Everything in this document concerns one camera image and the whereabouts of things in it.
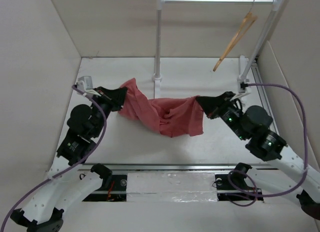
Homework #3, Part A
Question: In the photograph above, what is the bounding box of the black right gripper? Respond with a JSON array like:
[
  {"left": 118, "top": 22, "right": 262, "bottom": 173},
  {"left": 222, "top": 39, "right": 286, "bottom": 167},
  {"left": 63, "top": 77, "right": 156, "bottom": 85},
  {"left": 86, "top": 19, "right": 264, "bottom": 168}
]
[{"left": 195, "top": 91, "right": 249, "bottom": 141}]

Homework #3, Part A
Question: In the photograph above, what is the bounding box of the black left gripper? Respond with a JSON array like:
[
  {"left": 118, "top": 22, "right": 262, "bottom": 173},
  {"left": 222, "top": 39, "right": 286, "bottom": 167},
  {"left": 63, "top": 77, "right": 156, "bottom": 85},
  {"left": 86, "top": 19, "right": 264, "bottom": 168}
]
[{"left": 87, "top": 86, "right": 127, "bottom": 138}]

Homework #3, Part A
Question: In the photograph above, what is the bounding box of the red t shirt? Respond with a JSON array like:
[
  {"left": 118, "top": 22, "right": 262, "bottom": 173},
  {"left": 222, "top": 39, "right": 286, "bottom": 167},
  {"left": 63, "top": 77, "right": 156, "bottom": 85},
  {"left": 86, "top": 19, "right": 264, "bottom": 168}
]
[{"left": 119, "top": 78, "right": 204, "bottom": 138}]

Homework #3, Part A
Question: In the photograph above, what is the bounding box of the wooden clothes hanger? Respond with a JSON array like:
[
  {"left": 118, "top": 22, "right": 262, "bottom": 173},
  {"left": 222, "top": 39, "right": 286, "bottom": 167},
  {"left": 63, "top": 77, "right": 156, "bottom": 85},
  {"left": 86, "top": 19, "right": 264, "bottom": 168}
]
[{"left": 212, "top": 11, "right": 258, "bottom": 72}]

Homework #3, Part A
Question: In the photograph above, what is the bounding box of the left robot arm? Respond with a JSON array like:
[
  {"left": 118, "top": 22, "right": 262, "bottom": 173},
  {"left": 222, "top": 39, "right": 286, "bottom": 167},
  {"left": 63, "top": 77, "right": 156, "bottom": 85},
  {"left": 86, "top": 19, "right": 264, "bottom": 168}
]
[{"left": 6, "top": 85, "right": 128, "bottom": 232}]

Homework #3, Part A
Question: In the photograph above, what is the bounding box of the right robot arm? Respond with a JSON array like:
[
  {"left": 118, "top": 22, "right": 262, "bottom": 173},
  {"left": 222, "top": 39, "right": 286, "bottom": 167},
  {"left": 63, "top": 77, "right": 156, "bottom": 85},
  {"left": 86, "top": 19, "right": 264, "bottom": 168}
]
[{"left": 196, "top": 91, "right": 320, "bottom": 220}]

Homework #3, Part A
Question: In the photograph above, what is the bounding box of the white clothes rack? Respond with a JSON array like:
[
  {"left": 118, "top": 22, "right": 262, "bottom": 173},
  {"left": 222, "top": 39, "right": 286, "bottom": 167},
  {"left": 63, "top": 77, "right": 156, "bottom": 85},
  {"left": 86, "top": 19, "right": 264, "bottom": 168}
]
[{"left": 152, "top": 0, "right": 284, "bottom": 99}]

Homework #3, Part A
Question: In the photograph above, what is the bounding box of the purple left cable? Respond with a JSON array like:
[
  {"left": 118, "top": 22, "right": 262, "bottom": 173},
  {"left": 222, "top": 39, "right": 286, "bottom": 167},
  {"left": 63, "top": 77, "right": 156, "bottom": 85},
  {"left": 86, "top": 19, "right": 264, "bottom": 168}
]
[{"left": 4, "top": 84, "right": 108, "bottom": 228}]

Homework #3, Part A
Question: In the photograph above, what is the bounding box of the purple cable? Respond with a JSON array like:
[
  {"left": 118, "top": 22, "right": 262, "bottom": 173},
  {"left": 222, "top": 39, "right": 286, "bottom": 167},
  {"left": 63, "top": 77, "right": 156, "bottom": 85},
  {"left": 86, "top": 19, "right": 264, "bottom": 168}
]
[
  {"left": 227, "top": 83, "right": 311, "bottom": 208},
  {"left": 4, "top": 84, "right": 108, "bottom": 228}
]

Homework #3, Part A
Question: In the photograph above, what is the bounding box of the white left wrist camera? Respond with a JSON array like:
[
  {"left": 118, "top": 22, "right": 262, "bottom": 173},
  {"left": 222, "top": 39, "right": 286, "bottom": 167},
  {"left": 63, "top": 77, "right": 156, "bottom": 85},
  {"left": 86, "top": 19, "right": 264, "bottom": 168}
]
[{"left": 76, "top": 76, "right": 96, "bottom": 98}]

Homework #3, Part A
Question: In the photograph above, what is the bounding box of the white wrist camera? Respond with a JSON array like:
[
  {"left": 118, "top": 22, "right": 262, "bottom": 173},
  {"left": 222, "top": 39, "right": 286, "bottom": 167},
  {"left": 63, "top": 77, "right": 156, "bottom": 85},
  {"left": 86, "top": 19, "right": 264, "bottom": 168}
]
[
  {"left": 76, "top": 76, "right": 96, "bottom": 98},
  {"left": 231, "top": 78, "right": 251, "bottom": 101}
]

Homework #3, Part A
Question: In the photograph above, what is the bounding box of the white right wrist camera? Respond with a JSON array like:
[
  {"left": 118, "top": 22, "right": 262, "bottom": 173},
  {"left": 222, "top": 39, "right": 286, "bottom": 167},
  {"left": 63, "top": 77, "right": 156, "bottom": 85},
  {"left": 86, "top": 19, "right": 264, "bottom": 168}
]
[{"left": 231, "top": 78, "right": 251, "bottom": 101}]

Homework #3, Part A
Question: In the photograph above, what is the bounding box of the aluminium side rail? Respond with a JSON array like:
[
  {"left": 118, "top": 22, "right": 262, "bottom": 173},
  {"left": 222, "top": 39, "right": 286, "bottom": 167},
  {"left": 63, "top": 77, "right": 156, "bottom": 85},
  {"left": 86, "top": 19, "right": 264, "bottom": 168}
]
[{"left": 251, "top": 59, "right": 279, "bottom": 134}]

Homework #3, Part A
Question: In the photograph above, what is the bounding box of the aluminium front rail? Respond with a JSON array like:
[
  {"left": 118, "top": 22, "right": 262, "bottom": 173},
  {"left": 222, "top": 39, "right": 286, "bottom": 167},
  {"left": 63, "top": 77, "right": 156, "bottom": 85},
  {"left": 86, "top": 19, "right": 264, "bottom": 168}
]
[{"left": 79, "top": 163, "right": 278, "bottom": 197}]

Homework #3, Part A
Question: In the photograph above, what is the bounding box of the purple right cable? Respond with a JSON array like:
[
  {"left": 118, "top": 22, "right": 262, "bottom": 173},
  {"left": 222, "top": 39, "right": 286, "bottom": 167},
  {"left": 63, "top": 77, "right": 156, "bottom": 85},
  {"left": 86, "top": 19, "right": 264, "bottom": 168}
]
[{"left": 227, "top": 83, "right": 311, "bottom": 208}]

